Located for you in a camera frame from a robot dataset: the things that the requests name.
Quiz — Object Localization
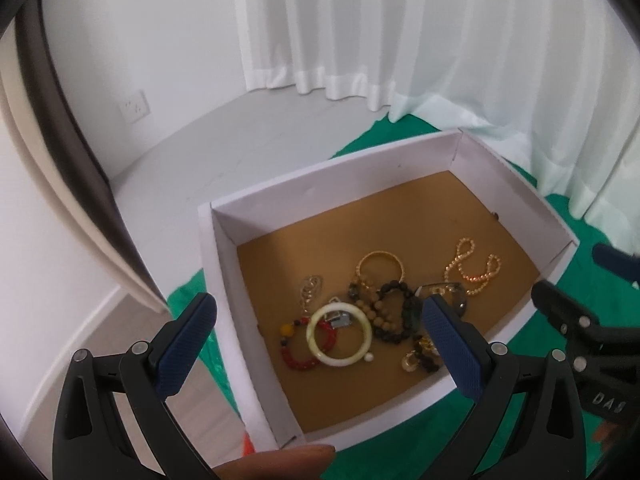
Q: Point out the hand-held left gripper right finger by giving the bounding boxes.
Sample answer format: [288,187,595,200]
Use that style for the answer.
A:
[421,294,587,480]

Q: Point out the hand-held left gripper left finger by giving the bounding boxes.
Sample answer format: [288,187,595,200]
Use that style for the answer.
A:
[52,292,219,480]

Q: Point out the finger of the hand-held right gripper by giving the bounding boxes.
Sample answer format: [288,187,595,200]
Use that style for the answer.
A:
[592,242,640,292]
[530,280,618,357]

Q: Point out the gold bead necklace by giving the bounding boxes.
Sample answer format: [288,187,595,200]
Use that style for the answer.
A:
[443,238,502,297]

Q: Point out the brown wooden bead bracelet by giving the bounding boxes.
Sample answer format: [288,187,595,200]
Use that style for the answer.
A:
[348,275,402,333]

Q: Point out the pale jade bangle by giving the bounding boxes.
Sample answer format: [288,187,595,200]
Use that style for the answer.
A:
[305,302,374,367]

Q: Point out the white cardboard box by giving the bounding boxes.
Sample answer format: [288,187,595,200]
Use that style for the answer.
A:
[197,129,581,453]

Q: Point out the person's right hand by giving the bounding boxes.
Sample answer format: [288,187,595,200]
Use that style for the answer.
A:
[592,421,630,457]

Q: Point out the green cloth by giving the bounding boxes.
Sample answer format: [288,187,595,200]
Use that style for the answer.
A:
[167,112,640,480]

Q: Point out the gold bangle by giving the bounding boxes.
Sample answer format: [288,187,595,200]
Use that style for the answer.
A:
[357,251,404,287]

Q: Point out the dark board with white edge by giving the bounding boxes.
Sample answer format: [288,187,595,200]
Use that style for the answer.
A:
[0,0,173,313]

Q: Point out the white curtain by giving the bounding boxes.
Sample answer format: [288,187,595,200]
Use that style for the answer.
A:
[232,0,640,221]

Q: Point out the dark bead bracelet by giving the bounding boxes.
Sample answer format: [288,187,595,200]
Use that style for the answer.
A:
[374,282,427,345]

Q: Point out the red bead bracelet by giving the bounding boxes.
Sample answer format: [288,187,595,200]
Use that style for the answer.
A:
[279,316,337,372]

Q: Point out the white wall socket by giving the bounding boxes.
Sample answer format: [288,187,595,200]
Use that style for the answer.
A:
[118,89,151,124]

